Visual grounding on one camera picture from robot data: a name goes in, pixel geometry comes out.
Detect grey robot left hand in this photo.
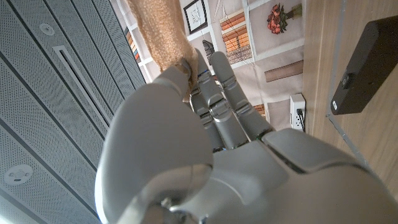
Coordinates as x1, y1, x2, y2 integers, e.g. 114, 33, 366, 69
94, 49, 398, 224

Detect tan adhesive wrap roll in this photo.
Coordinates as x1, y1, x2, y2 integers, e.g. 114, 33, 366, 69
126, 0, 200, 103

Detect white power strip box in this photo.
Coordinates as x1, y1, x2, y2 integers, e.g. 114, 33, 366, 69
289, 93, 307, 132

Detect long black TV remote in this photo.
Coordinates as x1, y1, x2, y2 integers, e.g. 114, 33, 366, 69
330, 15, 398, 116

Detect printed bookshelf backdrop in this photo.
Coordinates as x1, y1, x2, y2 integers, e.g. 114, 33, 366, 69
110, 0, 307, 131

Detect long ceiling slot vent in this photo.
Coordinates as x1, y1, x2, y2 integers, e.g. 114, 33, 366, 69
52, 45, 111, 128

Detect large round ceiling fixture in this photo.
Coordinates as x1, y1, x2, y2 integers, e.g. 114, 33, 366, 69
3, 164, 34, 187

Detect small round ceiling fixture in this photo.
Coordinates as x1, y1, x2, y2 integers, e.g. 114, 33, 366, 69
39, 22, 56, 37

